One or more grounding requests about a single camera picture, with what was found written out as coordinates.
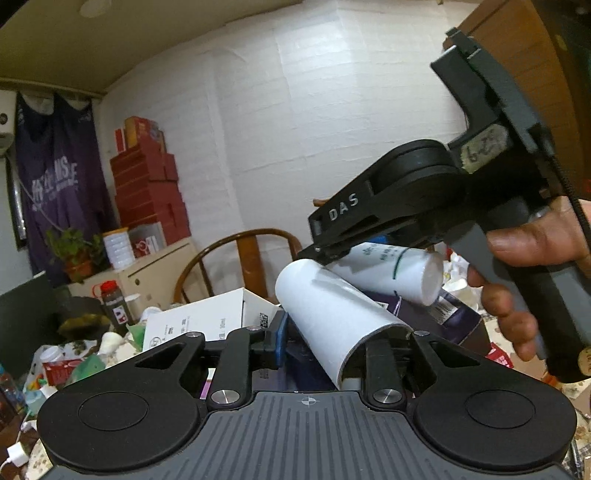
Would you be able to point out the purple printed shirt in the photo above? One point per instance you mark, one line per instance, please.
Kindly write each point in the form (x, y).
(55, 184)

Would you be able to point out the dark bottle with red cap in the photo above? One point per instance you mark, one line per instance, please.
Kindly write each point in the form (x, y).
(113, 307)

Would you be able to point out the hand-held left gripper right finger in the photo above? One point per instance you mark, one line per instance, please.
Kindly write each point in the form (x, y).
(383, 369)

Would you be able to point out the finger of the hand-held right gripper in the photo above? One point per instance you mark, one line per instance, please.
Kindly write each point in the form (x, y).
(323, 256)

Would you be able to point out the white tube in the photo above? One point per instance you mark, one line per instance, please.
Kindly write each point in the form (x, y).
(323, 309)

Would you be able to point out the dark purple box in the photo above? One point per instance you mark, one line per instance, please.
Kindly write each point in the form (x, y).
(457, 323)

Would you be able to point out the wooden cabinet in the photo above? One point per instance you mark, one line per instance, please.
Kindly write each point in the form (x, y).
(508, 37)

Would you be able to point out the potted plant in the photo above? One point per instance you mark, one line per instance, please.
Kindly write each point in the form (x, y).
(74, 251)

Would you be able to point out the stack of red boxes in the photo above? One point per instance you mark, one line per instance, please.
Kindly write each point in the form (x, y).
(147, 184)

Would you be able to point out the round ceiling lamp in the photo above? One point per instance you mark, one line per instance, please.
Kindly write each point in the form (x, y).
(101, 7)

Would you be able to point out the white jar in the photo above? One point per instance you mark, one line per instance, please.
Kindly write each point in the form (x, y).
(117, 249)

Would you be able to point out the white bottle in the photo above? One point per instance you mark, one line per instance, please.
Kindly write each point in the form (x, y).
(401, 272)

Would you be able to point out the red packet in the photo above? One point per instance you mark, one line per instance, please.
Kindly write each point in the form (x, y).
(62, 371)

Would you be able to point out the green plastic bag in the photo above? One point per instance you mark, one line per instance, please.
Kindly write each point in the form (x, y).
(90, 368)

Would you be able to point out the dark board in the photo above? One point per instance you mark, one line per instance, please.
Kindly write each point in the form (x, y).
(27, 323)

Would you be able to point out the cream cabinet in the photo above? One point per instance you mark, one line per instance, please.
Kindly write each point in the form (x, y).
(157, 272)

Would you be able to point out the person's right hand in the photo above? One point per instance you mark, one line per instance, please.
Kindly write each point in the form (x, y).
(549, 240)

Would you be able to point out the white box with printed text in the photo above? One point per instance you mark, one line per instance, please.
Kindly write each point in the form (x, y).
(203, 318)

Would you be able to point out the white charger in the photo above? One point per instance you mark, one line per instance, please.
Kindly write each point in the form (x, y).
(18, 454)

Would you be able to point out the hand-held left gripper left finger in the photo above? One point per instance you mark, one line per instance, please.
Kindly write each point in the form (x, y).
(277, 339)

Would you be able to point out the wooden chair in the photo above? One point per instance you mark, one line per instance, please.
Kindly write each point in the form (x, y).
(244, 249)

